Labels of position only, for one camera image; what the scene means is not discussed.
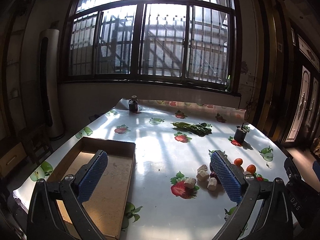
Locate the near orange tangerine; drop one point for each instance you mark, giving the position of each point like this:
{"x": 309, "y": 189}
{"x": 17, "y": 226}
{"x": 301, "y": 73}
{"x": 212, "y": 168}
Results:
{"x": 251, "y": 169}

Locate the white tower fan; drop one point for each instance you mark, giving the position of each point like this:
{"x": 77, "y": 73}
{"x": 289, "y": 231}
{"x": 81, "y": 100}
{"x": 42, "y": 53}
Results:
{"x": 47, "y": 82}

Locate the window with metal bars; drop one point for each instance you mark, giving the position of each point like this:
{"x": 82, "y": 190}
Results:
{"x": 190, "y": 43}

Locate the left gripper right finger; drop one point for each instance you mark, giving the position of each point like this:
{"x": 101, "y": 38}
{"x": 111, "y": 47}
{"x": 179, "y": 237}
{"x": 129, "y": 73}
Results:
{"x": 244, "y": 190}

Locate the dark purple plum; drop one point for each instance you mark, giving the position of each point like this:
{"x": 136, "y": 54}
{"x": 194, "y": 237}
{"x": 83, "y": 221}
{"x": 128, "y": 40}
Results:
{"x": 213, "y": 175}

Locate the far orange tangerine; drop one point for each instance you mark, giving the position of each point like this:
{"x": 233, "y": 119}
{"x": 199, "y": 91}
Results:
{"x": 238, "y": 162}

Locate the dark glass jar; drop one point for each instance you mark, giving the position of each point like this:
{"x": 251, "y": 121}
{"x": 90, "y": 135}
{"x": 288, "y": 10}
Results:
{"x": 133, "y": 104}

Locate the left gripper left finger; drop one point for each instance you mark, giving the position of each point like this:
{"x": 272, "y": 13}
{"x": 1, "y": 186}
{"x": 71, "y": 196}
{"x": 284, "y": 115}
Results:
{"x": 77, "y": 189}

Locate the wooden door with glass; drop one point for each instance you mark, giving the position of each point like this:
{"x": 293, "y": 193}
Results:
{"x": 304, "y": 108}

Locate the green bottle on sill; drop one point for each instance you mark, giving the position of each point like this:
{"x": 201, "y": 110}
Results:
{"x": 228, "y": 84}

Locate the black cup with stick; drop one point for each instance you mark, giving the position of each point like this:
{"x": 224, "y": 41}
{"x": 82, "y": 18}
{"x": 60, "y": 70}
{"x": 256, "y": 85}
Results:
{"x": 240, "y": 133}

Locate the green leafy vegetable bunch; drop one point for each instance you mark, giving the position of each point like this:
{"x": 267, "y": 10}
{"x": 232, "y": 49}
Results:
{"x": 200, "y": 129}

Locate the orange tangerine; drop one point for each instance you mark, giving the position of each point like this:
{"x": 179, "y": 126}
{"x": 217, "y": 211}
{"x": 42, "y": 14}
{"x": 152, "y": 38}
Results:
{"x": 251, "y": 169}
{"x": 238, "y": 162}

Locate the fruit print tablecloth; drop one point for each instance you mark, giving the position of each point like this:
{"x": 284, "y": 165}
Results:
{"x": 157, "y": 205}

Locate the cardboard tray box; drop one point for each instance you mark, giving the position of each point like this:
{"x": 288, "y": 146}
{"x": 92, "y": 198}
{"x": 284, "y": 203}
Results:
{"x": 106, "y": 205}

